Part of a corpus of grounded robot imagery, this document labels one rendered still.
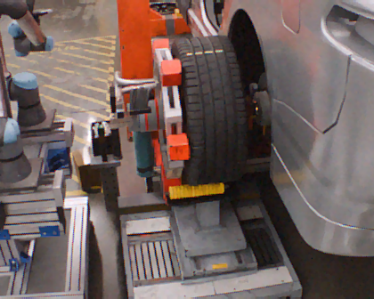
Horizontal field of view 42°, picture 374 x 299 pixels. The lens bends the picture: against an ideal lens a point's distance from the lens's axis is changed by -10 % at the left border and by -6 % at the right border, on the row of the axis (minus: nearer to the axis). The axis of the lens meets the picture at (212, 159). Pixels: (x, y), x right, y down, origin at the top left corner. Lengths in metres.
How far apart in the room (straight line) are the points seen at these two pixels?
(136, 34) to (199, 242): 1.06
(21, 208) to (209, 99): 0.87
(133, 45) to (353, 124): 1.49
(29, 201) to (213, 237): 0.96
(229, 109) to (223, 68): 0.17
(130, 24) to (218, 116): 0.78
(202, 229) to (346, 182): 1.28
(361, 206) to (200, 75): 0.88
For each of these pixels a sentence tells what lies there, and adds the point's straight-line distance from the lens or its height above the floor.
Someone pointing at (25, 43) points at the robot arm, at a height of 1.14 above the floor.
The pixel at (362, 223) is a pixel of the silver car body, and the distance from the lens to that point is 1.52.
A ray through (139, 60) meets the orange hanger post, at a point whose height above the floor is 0.98.
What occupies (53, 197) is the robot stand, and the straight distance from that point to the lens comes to 2.04.
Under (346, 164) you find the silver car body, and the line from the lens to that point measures 1.40.
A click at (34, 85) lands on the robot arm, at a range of 2.40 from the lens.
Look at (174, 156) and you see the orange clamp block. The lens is 1.98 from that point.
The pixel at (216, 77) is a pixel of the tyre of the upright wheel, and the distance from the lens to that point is 2.02.
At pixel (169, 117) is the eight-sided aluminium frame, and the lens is 2.01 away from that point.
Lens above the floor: 1.83
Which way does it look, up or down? 31 degrees down
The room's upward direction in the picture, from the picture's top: 1 degrees counter-clockwise
